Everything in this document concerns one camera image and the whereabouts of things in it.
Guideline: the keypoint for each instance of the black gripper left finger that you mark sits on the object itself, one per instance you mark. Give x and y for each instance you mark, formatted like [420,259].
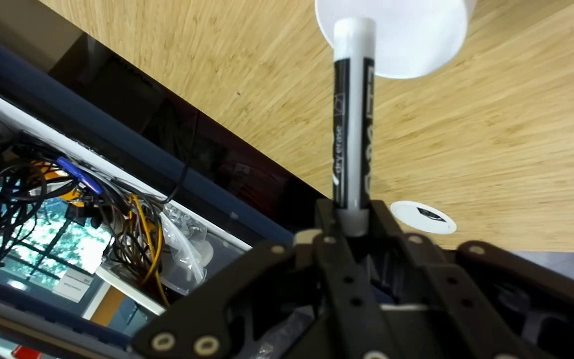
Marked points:
[268,305]

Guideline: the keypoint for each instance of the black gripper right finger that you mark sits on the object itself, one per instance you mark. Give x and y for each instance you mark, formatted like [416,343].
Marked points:
[487,299]

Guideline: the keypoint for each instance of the black and white marker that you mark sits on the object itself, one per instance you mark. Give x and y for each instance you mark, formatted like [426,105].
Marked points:
[354,131]

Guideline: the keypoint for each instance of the white mug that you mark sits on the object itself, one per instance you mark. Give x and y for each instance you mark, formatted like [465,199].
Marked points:
[420,40]

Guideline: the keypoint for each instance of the crumpled clear plastic bag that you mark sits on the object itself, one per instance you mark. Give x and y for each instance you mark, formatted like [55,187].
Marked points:
[184,255]

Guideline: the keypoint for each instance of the white workbench shelf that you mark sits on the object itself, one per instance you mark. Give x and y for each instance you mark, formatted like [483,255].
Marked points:
[141,191]

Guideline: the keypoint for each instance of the clear bin with parts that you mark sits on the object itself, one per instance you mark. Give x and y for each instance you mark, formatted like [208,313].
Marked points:
[49,245]

